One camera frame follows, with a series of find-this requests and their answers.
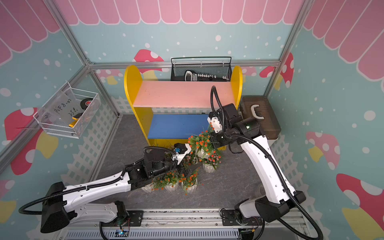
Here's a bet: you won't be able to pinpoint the yellow handled tool in basket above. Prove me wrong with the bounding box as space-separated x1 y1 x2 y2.
69 113 83 128

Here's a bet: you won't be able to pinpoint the brown lid storage box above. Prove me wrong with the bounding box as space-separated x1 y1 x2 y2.
240 96 282 146

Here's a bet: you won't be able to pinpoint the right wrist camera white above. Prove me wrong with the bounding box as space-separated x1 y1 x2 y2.
207 112 223 134

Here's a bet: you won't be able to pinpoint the yellow rack pink blue shelves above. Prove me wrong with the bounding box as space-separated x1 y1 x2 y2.
124 66 243 147

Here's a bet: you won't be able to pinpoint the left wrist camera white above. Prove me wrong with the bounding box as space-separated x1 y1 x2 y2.
174 143 192 165

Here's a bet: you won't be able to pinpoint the orange flower pot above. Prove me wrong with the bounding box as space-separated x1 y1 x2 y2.
180 170 199 195
159 171 180 193
141 178 159 194
188 125 219 162

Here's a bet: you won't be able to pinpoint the black wire mesh basket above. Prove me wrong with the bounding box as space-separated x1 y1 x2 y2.
171 57 232 82

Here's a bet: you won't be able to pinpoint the black tape roll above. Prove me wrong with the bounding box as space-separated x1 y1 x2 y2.
80 98 93 111

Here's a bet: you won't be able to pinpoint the pink flower pot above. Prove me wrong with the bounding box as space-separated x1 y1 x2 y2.
201 150 222 173
183 152 199 167

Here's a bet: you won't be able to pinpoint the black white label maker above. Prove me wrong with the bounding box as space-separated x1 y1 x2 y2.
184 71 228 82

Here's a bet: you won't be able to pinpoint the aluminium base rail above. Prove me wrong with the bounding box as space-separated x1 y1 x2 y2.
54 208 298 240

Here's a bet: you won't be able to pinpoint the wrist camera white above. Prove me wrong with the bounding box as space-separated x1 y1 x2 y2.
174 143 192 165
207 112 223 134

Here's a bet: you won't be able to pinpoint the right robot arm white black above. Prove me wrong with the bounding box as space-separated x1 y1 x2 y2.
208 86 324 240

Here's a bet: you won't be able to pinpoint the white wire wall basket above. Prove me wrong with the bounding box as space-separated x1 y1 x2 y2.
33 82 101 139

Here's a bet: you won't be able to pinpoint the pink flower pot far right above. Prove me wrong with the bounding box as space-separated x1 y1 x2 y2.
201 150 222 173

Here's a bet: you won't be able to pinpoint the small green circuit board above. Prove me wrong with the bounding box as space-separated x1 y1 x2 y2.
115 230 130 238

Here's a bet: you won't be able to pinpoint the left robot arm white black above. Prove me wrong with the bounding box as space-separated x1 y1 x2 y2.
19 143 192 234

